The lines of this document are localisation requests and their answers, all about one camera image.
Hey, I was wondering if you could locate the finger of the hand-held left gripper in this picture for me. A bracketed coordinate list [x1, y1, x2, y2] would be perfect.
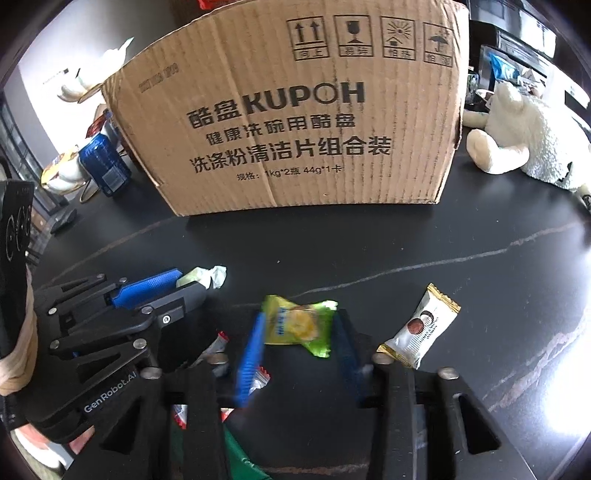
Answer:
[50, 282, 207, 359]
[34, 268, 183, 320]

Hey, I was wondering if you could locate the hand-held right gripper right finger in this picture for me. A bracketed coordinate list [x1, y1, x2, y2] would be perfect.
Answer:
[335, 314, 532, 480]

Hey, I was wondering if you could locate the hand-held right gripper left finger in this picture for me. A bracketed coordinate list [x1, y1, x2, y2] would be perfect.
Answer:
[60, 311, 266, 480]

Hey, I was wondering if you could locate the pale green snack wrapper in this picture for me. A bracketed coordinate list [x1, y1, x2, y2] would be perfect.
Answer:
[175, 265, 228, 291]

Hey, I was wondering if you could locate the yellow-green snack packet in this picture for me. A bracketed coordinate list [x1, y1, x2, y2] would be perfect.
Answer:
[261, 295, 339, 360]

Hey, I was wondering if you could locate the pile of mixed snack packets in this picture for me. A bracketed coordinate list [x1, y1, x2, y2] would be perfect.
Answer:
[171, 330, 273, 480]

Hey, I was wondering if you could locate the brown cardboard box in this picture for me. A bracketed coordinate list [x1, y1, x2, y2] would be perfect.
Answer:
[100, 0, 469, 217]

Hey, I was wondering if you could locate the person's left hand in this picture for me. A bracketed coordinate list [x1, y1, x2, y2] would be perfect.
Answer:
[9, 427, 95, 469]

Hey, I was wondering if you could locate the white gold-edged snack packet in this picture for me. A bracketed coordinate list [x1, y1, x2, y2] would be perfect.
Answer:
[378, 283, 461, 370]

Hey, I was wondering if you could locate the black remote control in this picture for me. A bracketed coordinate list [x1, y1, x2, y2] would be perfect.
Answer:
[50, 208, 78, 234]

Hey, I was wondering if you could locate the blue drink can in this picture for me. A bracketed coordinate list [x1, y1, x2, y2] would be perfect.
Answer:
[78, 134, 132, 198]

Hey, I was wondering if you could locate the white bowl on gold stand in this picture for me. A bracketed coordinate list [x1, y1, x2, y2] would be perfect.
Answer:
[41, 148, 93, 204]

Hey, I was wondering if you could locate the white plush sheep toy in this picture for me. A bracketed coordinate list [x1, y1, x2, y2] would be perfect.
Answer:
[462, 82, 591, 206]

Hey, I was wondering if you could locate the dark glass bowl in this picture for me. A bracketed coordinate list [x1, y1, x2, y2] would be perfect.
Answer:
[466, 69, 491, 108]

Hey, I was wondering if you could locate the blue and white packet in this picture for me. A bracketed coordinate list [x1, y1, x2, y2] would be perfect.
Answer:
[489, 53, 522, 85]

